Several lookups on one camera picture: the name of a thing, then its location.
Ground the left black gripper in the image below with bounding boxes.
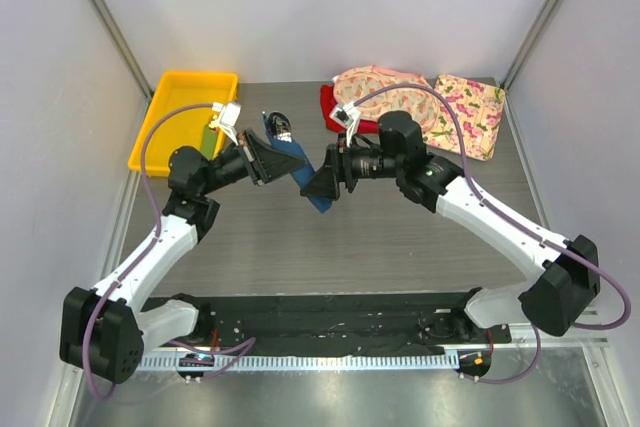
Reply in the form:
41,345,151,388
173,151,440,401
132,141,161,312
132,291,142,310
200,128,305,196

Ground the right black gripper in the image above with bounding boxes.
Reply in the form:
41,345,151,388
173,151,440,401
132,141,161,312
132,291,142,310
301,132,403,201

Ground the blue paper napkin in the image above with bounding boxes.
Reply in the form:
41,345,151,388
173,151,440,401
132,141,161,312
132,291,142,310
267,133,332,214

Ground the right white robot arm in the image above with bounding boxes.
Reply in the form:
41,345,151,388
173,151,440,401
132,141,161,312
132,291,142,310
301,111,600,342

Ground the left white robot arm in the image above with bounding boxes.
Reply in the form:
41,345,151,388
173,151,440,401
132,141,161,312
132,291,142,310
59,129,307,384

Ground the green gold-tipped utensil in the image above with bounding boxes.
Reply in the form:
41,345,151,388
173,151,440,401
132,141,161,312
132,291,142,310
200,115,225,160

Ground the red folded cloth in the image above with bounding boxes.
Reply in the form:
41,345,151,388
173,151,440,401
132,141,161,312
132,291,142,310
319,84,386,136

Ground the yellow plastic bin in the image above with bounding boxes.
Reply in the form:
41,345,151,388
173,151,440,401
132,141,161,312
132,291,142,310
128,71,239,177

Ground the floral yellow placemat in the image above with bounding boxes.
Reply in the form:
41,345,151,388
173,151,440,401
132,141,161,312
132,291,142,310
423,75,506,161

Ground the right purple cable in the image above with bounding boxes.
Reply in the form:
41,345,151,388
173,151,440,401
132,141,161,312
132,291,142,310
349,84,630,386

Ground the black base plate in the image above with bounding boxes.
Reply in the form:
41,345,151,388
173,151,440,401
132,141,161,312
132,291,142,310
144,289,514,356

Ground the white slotted cable duct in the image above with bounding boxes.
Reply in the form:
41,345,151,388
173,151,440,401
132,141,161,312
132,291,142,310
137,350,459,373

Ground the left aluminium corner post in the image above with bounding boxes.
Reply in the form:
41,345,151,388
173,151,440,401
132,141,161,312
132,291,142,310
88,0,154,101

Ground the aluminium corner post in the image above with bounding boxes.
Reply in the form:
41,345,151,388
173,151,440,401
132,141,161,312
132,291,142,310
499,0,596,91
88,0,154,101

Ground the right aluminium corner post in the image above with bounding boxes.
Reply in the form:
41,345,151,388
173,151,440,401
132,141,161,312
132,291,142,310
499,0,596,91

